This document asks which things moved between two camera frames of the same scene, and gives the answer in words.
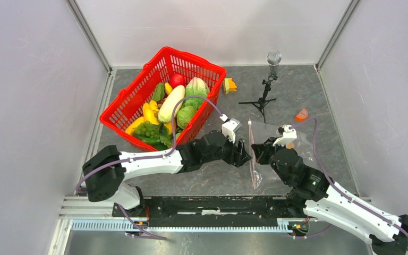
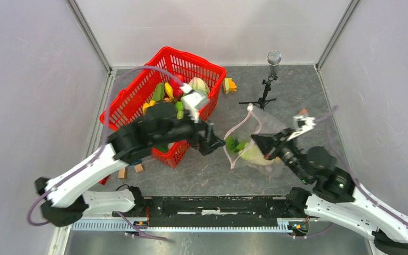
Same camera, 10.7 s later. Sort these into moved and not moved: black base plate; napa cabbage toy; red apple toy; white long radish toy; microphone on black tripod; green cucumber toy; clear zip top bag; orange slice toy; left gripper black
Moved: left gripper black; white long radish toy; clear zip top bag
Not moved: napa cabbage toy; microphone on black tripod; red apple toy; orange slice toy; green cucumber toy; black base plate
